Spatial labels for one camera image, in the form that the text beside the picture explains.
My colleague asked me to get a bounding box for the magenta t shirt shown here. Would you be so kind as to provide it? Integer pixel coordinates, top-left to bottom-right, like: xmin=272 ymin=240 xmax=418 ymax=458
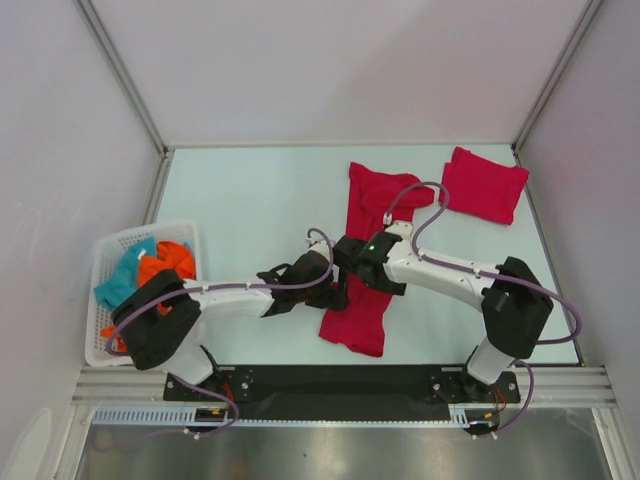
xmin=319 ymin=162 xmax=435 ymax=358
xmin=441 ymin=147 xmax=530 ymax=226

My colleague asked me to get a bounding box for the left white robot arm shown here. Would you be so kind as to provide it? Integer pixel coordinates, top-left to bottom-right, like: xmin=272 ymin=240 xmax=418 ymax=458
xmin=112 ymin=250 xmax=348 ymax=400

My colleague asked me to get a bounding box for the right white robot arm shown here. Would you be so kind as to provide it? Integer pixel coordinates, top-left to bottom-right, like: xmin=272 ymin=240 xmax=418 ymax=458
xmin=333 ymin=232 xmax=553 ymax=401

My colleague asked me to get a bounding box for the folded magenta t shirt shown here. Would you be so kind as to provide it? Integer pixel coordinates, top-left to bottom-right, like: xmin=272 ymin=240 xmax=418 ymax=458
xmin=441 ymin=147 xmax=530 ymax=226

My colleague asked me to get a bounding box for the orange t shirt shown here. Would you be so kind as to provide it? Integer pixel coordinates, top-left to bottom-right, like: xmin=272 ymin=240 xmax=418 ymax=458
xmin=94 ymin=237 xmax=199 ymax=364

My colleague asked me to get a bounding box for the teal t shirt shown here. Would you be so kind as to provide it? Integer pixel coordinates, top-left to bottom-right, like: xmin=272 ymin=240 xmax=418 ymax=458
xmin=93 ymin=238 xmax=194 ymax=311

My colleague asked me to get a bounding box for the white plastic laundry basket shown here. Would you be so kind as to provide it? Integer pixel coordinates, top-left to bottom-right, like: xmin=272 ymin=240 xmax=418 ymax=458
xmin=85 ymin=220 xmax=202 ymax=367

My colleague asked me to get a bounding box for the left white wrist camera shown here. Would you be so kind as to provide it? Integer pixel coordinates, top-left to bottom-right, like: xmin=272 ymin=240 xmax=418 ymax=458
xmin=306 ymin=237 xmax=335 ymax=259

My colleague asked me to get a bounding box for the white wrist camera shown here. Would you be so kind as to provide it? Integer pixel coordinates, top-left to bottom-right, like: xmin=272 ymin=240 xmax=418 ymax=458
xmin=383 ymin=213 xmax=413 ymax=240
xmin=306 ymin=237 xmax=335 ymax=259

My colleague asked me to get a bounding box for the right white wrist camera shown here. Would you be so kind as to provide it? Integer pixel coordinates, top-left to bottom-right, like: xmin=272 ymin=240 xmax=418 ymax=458
xmin=383 ymin=213 xmax=413 ymax=240

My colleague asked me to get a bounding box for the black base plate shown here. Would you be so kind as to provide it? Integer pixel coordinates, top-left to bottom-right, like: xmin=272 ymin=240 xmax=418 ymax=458
xmin=164 ymin=363 xmax=521 ymax=422

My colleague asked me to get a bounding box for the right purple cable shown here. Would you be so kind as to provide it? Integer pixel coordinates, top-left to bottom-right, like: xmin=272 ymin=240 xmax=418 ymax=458
xmin=382 ymin=181 xmax=584 ymax=439

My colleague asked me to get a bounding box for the purple cable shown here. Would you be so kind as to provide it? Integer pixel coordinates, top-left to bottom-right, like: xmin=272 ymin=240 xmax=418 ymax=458
xmin=104 ymin=227 xmax=337 ymax=441
xmin=382 ymin=181 xmax=584 ymax=439

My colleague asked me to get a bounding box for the grey slotted cable duct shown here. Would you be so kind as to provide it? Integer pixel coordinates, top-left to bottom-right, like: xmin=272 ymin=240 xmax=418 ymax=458
xmin=93 ymin=404 xmax=498 ymax=428

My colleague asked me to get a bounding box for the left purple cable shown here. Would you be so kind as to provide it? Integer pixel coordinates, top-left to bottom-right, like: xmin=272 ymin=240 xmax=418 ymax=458
xmin=104 ymin=227 xmax=337 ymax=441

